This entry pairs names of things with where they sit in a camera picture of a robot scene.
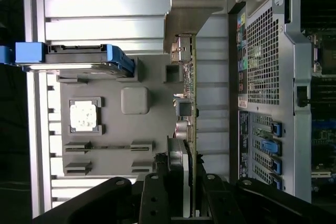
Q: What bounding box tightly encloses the grey parts rack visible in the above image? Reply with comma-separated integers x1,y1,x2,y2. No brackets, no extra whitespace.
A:
56,56,184,176

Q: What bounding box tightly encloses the silver CPU chip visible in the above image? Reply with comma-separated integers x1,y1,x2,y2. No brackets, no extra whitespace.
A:
69,100,97,132

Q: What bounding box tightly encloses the green motherboard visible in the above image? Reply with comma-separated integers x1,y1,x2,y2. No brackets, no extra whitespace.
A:
299,24,336,190

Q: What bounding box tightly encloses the coloured rear port panel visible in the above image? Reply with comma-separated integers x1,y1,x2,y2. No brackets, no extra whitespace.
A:
237,13,248,96

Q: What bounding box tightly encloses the black and grey PC case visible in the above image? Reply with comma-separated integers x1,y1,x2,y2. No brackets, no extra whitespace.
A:
227,0,336,198

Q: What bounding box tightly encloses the silver hard disk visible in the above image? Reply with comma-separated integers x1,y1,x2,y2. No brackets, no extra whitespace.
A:
22,44,132,74

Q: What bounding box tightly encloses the CPU socket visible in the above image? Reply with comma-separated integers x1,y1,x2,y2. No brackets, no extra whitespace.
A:
312,35,336,75

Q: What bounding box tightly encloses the blue disk carrier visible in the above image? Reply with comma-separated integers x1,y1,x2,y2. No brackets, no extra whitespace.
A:
0,41,136,78

